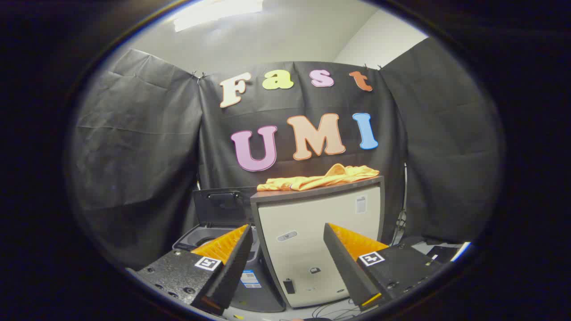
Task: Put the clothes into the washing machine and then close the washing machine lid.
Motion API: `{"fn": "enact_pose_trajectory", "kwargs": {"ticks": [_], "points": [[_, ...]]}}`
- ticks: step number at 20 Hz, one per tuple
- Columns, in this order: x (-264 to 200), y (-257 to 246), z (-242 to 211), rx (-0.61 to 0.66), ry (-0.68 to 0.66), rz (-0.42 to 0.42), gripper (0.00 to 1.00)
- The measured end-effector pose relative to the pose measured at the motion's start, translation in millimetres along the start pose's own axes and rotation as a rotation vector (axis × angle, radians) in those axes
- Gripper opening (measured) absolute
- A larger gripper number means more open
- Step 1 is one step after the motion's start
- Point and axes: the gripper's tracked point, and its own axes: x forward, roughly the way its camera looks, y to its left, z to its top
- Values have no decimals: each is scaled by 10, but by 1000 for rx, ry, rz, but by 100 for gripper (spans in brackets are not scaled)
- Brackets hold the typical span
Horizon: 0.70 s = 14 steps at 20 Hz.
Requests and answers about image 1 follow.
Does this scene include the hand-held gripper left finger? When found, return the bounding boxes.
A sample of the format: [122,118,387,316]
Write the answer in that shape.
[127,224,254,316]

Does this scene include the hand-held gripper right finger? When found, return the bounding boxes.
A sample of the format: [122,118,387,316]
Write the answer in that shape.
[323,222,447,312]

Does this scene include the grey washing machine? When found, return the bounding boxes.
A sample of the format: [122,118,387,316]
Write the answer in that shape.
[173,225,286,313]

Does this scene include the orange polo shirt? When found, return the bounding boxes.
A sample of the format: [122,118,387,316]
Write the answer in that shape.
[257,164,380,192]

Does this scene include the cream cabinet with grey top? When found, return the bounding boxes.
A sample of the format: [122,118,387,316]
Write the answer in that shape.
[250,175,385,309]

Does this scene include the metal backdrop stand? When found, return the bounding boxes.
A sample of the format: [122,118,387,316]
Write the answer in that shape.
[393,163,409,245]

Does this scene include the black backdrop cloth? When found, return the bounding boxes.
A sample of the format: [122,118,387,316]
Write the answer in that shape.
[71,38,502,269]

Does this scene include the black floor cables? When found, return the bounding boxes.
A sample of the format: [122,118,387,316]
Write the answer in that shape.
[308,299,367,321]

